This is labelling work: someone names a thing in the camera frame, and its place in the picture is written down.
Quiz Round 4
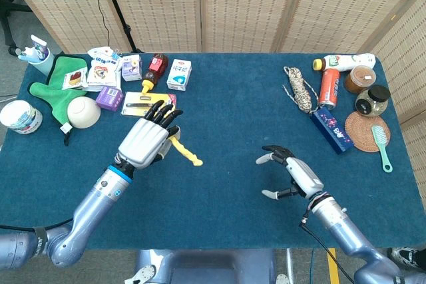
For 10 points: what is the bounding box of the pale teal cup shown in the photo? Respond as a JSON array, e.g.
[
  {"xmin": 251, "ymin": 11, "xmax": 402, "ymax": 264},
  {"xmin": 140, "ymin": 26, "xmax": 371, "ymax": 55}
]
[{"xmin": 33, "ymin": 47, "xmax": 55, "ymax": 77}]

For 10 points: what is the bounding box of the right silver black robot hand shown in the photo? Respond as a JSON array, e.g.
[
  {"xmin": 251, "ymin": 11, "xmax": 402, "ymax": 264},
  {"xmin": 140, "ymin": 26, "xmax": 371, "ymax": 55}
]
[{"xmin": 255, "ymin": 144, "xmax": 325, "ymax": 200}]

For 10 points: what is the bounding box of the white bottle yellow cap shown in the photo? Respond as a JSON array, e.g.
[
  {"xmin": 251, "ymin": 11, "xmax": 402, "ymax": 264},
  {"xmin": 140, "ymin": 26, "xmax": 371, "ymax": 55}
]
[{"xmin": 312, "ymin": 53, "xmax": 377, "ymax": 72}]

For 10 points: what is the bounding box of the green microfibre cloth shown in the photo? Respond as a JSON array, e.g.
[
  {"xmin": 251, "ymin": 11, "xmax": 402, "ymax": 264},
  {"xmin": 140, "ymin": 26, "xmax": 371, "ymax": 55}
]
[{"xmin": 29, "ymin": 54, "xmax": 89, "ymax": 147}]

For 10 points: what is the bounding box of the black tripod stand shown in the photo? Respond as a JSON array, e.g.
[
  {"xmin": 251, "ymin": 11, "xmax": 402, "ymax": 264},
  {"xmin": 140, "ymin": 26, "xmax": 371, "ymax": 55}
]
[{"xmin": 96, "ymin": 0, "xmax": 142, "ymax": 54}]

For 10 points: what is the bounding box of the brown sauce bottle yellow cap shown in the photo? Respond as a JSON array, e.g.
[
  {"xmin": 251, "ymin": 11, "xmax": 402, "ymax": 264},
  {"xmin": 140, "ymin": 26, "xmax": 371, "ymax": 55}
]
[{"xmin": 141, "ymin": 53, "xmax": 170, "ymax": 95}]

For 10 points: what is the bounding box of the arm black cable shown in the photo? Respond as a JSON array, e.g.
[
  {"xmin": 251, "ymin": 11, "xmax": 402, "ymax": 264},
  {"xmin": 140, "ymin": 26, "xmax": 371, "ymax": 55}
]
[
  {"xmin": 298, "ymin": 209, "xmax": 355, "ymax": 284},
  {"xmin": 0, "ymin": 219, "xmax": 73, "ymax": 232}
]

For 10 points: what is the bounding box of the small purple box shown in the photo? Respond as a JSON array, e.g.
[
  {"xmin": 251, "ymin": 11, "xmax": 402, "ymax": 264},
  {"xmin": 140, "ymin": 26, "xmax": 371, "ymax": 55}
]
[{"xmin": 95, "ymin": 85, "xmax": 124, "ymax": 112}]

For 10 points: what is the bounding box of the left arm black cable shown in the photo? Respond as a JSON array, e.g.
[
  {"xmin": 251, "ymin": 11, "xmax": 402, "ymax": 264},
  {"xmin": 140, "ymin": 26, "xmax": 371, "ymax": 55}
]
[{"xmin": 0, "ymin": 219, "xmax": 73, "ymax": 232}]

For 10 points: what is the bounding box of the light blue toothbrush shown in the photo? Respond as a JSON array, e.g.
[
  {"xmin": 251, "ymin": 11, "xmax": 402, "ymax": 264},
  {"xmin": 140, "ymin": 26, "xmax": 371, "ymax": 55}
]
[{"xmin": 18, "ymin": 47, "xmax": 39, "ymax": 64}]

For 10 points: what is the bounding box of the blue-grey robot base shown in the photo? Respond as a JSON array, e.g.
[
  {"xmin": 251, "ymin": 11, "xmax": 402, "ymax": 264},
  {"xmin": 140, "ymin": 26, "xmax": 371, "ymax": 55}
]
[{"xmin": 124, "ymin": 249, "xmax": 290, "ymax": 284}]

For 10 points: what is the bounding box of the orange drink can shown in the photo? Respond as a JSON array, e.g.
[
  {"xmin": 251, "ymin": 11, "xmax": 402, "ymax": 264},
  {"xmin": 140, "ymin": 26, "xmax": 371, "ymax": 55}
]
[{"xmin": 318, "ymin": 68, "xmax": 341, "ymax": 111}]

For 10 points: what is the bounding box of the yellow floor tape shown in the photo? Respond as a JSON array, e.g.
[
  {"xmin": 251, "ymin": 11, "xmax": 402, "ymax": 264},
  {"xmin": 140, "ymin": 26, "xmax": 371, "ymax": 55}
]
[{"xmin": 326, "ymin": 247, "xmax": 340, "ymax": 284}]

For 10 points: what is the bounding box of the white cartoon snack bag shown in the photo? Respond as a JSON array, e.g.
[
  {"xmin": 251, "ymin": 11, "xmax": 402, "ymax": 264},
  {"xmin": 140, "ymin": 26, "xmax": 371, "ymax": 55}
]
[{"xmin": 85, "ymin": 59, "xmax": 122, "ymax": 92}]

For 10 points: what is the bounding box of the razor in yellow blister pack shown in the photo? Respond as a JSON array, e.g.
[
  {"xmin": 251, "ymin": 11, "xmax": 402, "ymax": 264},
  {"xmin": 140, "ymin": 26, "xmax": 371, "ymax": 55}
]
[{"xmin": 120, "ymin": 92, "xmax": 178, "ymax": 118}]

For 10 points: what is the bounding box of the brown paste plastic jar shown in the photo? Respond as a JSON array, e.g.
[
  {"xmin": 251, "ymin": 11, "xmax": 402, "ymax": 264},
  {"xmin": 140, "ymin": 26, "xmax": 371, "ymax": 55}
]
[{"xmin": 344, "ymin": 65, "xmax": 377, "ymax": 94}]

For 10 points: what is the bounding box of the white tub with blue label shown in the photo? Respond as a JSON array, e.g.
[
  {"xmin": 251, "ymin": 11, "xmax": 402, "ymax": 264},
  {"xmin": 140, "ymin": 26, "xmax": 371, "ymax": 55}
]
[{"xmin": 0, "ymin": 100, "xmax": 43, "ymax": 135}]

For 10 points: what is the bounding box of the white blue plastic packet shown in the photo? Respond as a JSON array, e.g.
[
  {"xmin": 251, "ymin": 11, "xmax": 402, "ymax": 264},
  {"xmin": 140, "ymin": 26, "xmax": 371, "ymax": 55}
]
[{"xmin": 87, "ymin": 46, "xmax": 122, "ymax": 65}]

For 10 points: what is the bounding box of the mint green hair brush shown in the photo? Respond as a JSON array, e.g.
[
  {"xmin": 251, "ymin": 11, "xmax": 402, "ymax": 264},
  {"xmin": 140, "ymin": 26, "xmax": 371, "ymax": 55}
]
[{"xmin": 371, "ymin": 124, "xmax": 393, "ymax": 174}]

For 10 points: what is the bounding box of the coiled beige patterned rope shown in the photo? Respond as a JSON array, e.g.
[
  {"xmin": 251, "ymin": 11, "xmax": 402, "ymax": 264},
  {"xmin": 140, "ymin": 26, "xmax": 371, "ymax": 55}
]
[{"xmin": 282, "ymin": 66, "xmax": 319, "ymax": 114}]

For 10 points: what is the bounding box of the long dark blue box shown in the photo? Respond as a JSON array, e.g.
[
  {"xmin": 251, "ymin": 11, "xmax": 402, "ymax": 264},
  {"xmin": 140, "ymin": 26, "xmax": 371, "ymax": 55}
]
[{"xmin": 310, "ymin": 107, "xmax": 355, "ymax": 155}]

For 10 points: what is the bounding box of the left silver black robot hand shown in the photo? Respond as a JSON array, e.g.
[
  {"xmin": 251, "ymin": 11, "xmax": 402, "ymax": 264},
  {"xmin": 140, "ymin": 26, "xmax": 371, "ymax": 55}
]
[{"xmin": 117, "ymin": 99, "xmax": 184, "ymax": 170}]

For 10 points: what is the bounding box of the white blue milk carton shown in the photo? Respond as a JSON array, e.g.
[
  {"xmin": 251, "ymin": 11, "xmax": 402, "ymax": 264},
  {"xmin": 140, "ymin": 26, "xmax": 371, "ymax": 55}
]
[{"xmin": 166, "ymin": 59, "xmax": 193, "ymax": 92}]

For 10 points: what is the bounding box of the cream upturned bowl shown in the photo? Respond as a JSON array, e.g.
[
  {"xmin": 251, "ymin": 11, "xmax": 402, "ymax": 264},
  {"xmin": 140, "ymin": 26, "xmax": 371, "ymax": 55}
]
[{"xmin": 67, "ymin": 96, "xmax": 101, "ymax": 129}]

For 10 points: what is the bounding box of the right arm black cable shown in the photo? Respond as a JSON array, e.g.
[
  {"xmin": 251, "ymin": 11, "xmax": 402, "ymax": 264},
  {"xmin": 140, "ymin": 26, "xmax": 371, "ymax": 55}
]
[{"xmin": 298, "ymin": 209, "xmax": 355, "ymax": 284}]

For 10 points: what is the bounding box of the purple white drink carton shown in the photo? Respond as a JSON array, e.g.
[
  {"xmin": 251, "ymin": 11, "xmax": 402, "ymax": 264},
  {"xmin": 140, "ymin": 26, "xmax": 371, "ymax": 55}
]
[{"xmin": 121, "ymin": 54, "xmax": 143, "ymax": 82}]

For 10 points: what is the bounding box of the thin black hanging cable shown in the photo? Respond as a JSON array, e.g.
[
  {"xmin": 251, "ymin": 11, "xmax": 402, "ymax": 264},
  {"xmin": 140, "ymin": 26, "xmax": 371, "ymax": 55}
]
[{"xmin": 85, "ymin": 0, "xmax": 110, "ymax": 49}]

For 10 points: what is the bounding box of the white blue toothpaste tube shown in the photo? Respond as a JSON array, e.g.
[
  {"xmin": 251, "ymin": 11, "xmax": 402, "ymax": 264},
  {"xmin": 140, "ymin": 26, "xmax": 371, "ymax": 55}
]
[{"xmin": 30, "ymin": 34, "xmax": 48, "ymax": 62}]

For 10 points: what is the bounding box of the glass jar black lid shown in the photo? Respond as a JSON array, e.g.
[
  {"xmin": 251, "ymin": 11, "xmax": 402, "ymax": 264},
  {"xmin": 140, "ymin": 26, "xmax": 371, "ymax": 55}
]
[{"xmin": 355, "ymin": 84, "xmax": 391, "ymax": 118}]

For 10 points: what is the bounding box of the round woven coaster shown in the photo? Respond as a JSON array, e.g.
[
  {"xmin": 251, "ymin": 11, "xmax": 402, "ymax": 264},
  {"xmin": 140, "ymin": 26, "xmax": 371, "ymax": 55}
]
[{"xmin": 344, "ymin": 111, "xmax": 391, "ymax": 152}]

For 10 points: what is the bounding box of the cake picture snack packet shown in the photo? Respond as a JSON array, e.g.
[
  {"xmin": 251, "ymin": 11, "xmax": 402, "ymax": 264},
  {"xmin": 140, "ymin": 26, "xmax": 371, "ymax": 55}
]
[{"xmin": 62, "ymin": 67, "xmax": 88, "ymax": 91}]

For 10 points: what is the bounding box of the black white sneaker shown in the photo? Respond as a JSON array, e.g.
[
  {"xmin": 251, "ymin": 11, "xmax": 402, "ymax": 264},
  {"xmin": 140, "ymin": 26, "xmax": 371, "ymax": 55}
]
[{"xmin": 387, "ymin": 246, "xmax": 423, "ymax": 268}]

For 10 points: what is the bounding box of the thin blue floor cable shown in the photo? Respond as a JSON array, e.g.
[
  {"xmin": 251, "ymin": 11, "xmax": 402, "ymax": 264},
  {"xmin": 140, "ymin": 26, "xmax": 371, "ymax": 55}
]
[{"xmin": 309, "ymin": 247, "xmax": 316, "ymax": 284}]

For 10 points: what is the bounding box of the black office chair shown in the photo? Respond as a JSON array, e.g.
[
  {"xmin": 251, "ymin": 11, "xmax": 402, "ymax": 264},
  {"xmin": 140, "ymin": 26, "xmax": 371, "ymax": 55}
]
[{"xmin": 0, "ymin": 0, "xmax": 34, "ymax": 57}]

